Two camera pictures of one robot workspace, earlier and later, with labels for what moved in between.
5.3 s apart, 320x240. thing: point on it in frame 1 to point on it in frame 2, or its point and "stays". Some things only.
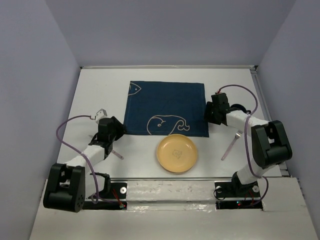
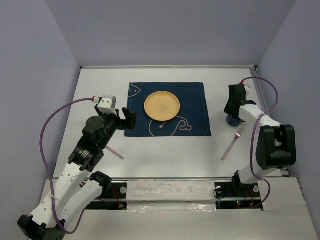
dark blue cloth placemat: x=160 y=108 stays
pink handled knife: x=117 y=154 stays
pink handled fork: x=238 y=135 stays
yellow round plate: x=176 y=153 to x=162 y=106
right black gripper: x=209 y=107 to x=227 y=109
